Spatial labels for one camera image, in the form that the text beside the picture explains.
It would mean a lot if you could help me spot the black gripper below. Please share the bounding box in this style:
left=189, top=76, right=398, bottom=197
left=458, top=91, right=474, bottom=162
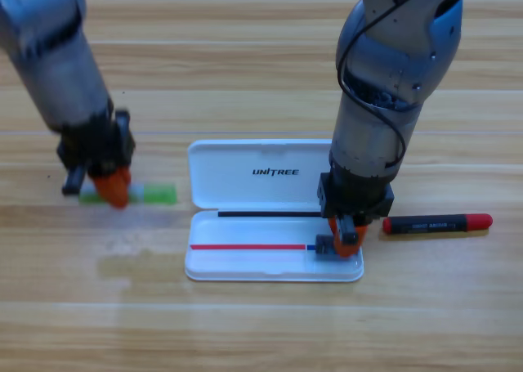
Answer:
left=317, top=171, right=396, bottom=259
left=56, top=110, right=136, bottom=209

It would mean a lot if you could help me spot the black eraser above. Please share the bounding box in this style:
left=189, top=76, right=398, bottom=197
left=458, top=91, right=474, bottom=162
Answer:
left=315, top=234, right=340, bottom=259

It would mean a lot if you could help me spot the red black marker pen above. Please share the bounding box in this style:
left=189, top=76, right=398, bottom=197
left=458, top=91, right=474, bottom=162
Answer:
left=382, top=213, right=494, bottom=236

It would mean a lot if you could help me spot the white Unitree pencil case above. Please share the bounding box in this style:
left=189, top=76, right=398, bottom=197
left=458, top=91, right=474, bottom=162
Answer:
left=184, top=138, right=364, bottom=284

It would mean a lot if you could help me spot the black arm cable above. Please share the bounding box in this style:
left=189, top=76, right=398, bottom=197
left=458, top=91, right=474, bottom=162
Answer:
left=335, top=0, right=435, bottom=172

